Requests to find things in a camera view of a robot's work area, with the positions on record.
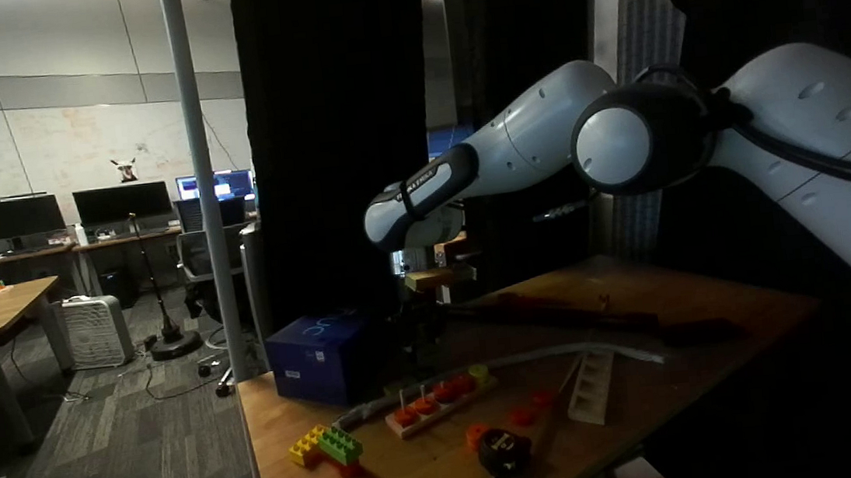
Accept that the green toy building block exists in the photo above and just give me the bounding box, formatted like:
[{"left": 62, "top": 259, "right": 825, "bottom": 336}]
[{"left": 316, "top": 424, "right": 365, "bottom": 469}]

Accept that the black floor stand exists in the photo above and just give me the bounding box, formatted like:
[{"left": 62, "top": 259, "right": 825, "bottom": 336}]
[{"left": 127, "top": 206, "right": 206, "bottom": 364}]

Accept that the wooden peg base with rings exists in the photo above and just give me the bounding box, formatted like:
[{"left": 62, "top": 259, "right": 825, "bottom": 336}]
[{"left": 382, "top": 371, "right": 504, "bottom": 441}]

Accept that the grey foam tube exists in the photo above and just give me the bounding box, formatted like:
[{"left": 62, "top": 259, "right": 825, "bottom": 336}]
[{"left": 327, "top": 335, "right": 669, "bottom": 434}]

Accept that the office chair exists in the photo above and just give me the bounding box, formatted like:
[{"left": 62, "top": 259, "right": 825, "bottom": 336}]
[{"left": 173, "top": 221, "right": 273, "bottom": 401}]

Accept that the long wooden desk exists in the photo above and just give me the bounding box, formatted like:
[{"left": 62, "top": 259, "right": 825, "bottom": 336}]
[{"left": 0, "top": 226, "right": 189, "bottom": 308}]

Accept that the animal head wall figure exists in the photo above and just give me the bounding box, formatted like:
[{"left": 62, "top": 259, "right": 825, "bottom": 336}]
[{"left": 110, "top": 157, "right": 141, "bottom": 185}]

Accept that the orange toy ring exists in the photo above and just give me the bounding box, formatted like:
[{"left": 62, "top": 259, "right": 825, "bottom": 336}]
[{"left": 465, "top": 421, "right": 493, "bottom": 452}]

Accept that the white box fan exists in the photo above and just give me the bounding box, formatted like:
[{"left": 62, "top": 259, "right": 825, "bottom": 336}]
[{"left": 55, "top": 291, "right": 137, "bottom": 373}]

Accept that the blue box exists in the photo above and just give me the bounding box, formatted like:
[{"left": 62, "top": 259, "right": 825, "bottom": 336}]
[{"left": 262, "top": 309, "right": 381, "bottom": 413}]

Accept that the black computer tower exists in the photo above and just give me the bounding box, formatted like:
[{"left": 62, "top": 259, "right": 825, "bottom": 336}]
[{"left": 97, "top": 266, "right": 141, "bottom": 312}]

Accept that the yellow toy building block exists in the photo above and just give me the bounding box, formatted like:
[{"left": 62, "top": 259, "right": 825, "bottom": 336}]
[{"left": 287, "top": 424, "right": 332, "bottom": 469}]

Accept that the grey metal pole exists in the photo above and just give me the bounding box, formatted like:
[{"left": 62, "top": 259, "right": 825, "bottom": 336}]
[{"left": 157, "top": 0, "right": 254, "bottom": 389}]

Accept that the lit monitor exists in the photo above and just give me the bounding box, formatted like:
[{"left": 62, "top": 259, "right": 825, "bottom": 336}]
[{"left": 174, "top": 167, "right": 258, "bottom": 207}]

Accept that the striped grey curtain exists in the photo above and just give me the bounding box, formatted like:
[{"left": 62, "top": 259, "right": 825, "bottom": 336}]
[{"left": 588, "top": 0, "right": 711, "bottom": 262}]

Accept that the white wooden slotted rack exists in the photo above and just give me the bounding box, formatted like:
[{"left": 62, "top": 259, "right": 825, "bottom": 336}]
[{"left": 561, "top": 351, "right": 622, "bottom": 429}]

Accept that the black tape measure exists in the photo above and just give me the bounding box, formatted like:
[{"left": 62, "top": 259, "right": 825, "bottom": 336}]
[{"left": 398, "top": 425, "right": 536, "bottom": 478}]

